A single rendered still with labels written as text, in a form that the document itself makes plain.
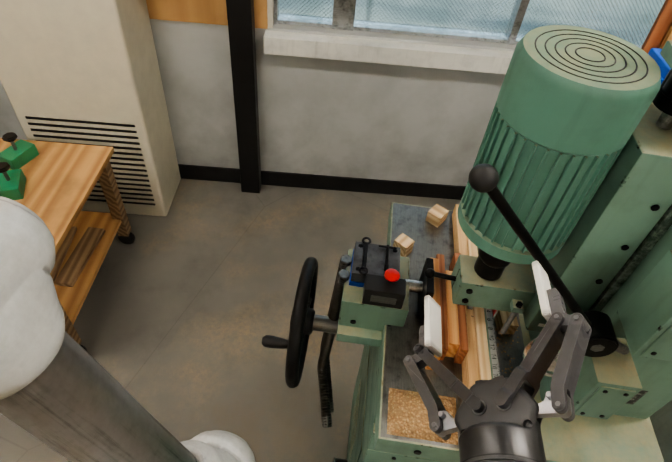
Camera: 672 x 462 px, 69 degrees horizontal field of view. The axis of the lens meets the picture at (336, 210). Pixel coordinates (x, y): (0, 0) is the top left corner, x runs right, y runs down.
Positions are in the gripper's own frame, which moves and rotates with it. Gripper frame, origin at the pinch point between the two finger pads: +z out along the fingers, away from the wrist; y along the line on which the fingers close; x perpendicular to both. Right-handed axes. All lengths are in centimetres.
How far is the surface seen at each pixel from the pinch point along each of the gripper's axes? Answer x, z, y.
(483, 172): 9.4, 9.2, 5.4
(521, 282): -28.6, 22.4, -4.3
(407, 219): -29, 51, -30
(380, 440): -26.8, -2.8, -32.5
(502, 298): -28.9, 20.4, -8.4
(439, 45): -41, 160, -24
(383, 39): -25, 158, -41
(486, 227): -7.3, 17.5, -1.4
